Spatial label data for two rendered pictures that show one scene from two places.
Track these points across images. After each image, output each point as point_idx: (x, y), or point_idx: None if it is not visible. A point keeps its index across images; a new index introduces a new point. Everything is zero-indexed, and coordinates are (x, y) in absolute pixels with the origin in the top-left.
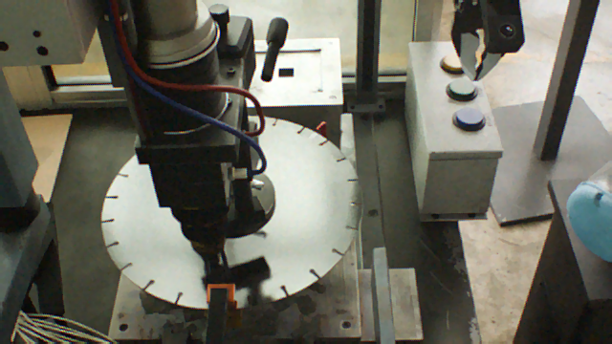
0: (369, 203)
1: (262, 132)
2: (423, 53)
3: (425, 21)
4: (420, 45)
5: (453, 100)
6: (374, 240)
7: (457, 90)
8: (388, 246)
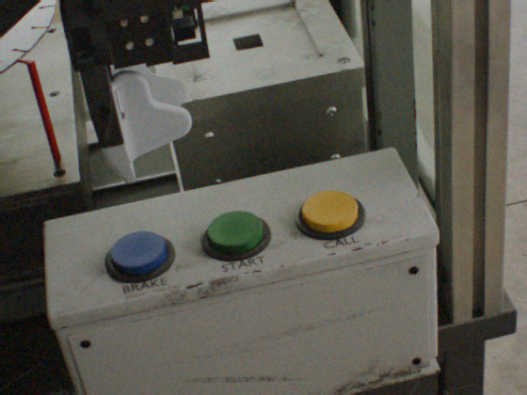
0: None
1: None
2: (359, 169)
3: (439, 135)
4: (387, 162)
5: (201, 230)
6: (34, 302)
7: (218, 222)
8: (29, 325)
